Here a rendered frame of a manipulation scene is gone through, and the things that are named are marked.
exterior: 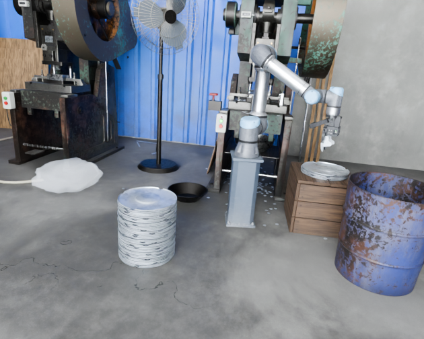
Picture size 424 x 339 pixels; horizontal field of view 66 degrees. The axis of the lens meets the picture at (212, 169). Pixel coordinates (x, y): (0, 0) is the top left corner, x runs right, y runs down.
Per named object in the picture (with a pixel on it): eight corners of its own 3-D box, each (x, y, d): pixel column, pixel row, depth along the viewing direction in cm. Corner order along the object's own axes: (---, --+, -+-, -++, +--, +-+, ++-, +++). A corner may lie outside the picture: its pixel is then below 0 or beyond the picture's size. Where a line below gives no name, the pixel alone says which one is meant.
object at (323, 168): (334, 163, 225) (335, 161, 224) (359, 177, 197) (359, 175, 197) (295, 161, 220) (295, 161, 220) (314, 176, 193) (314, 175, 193)
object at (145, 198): (185, 194, 171) (186, 192, 171) (161, 216, 145) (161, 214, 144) (136, 184, 179) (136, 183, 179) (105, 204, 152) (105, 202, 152)
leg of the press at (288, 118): (288, 202, 248) (307, 81, 220) (273, 200, 249) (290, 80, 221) (284, 168, 334) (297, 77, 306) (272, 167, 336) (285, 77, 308)
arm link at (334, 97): (329, 86, 184) (345, 87, 181) (326, 105, 188) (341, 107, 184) (327, 86, 178) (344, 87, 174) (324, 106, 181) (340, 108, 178)
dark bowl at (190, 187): (202, 208, 226) (203, 200, 224) (161, 202, 230) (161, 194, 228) (210, 193, 254) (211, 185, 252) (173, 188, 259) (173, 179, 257)
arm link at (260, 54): (252, 38, 175) (324, 93, 166) (259, 40, 185) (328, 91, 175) (240, 56, 181) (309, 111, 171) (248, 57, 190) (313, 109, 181)
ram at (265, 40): (270, 79, 242) (275, 36, 233) (250, 77, 244) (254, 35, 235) (270, 78, 258) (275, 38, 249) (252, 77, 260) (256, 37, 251)
